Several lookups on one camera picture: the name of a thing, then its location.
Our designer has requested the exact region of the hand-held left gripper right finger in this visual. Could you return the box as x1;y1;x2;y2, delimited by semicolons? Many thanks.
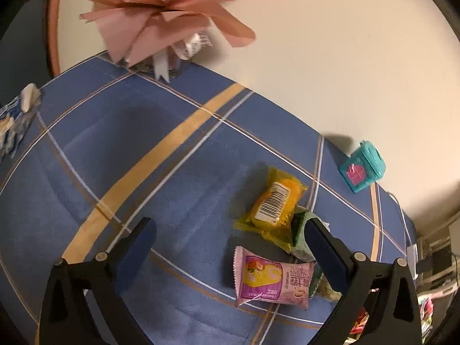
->
304;218;424;345

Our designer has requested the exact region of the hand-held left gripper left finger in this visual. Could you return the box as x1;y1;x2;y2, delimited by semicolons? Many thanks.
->
39;217;158;345

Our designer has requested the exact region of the pale green snack packet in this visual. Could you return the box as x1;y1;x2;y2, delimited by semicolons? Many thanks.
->
309;269;343;302

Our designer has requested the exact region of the pink and purple snack packet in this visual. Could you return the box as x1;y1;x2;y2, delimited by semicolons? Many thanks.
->
233;246;317;311

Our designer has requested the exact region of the yellow snack packet with barcode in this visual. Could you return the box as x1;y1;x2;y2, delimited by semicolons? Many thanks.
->
233;166;309;254

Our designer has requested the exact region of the white power strip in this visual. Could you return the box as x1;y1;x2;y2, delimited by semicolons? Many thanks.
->
407;244;421;279

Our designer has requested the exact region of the blue plaid tablecloth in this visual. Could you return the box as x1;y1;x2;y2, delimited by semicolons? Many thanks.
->
0;51;419;345

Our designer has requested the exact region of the small teal box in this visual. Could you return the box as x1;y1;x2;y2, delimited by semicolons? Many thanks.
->
339;140;387;193

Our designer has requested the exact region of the blue and white packet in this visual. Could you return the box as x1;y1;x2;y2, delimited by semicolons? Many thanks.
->
0;83;44;162

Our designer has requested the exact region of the pink paper flower bouquet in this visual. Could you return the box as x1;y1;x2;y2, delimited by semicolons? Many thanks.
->
79;0;257;81

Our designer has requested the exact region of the brown wooden frame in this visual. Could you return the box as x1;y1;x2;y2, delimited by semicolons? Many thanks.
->
45;0;62;77

